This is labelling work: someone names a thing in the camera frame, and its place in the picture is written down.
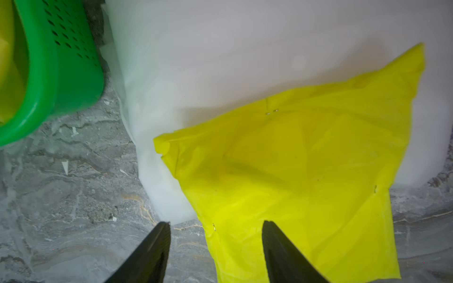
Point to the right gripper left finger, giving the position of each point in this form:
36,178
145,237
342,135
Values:
148,262

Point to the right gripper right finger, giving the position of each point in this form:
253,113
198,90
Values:
284,262

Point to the neon yellow raincoat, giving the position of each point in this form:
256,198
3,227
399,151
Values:
318,161

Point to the white translucent raincoat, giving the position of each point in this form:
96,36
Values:
175,64

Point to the green plastic basket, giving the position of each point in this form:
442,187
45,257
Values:
64,75

